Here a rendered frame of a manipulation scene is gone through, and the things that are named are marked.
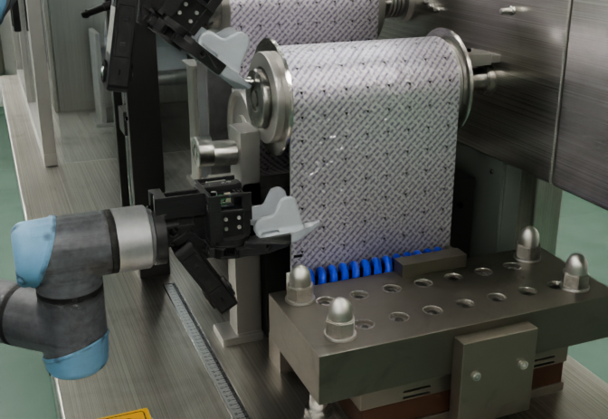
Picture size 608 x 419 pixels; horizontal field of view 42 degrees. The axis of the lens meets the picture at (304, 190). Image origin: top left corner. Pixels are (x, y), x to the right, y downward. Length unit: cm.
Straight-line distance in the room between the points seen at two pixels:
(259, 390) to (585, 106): 53
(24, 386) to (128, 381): 177
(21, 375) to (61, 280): 199
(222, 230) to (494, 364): 35
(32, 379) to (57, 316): 193
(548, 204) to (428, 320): 51
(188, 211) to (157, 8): 23
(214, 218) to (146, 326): 32
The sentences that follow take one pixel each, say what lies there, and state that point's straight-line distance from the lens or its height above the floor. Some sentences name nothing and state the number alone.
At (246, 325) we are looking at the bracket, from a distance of 113.
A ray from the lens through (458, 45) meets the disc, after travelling 107.
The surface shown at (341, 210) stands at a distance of 102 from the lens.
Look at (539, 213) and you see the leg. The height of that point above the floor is 100.
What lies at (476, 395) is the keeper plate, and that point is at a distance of 96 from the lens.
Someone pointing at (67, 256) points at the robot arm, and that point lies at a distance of 90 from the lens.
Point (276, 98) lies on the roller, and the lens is 95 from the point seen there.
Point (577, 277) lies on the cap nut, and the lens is 103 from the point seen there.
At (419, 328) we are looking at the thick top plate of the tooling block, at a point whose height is 103.
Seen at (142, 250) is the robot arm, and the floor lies 111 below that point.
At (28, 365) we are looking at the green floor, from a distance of 295.
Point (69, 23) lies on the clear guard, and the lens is 192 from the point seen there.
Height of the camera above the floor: 147
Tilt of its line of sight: 19 degrees down
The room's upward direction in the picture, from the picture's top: straight up
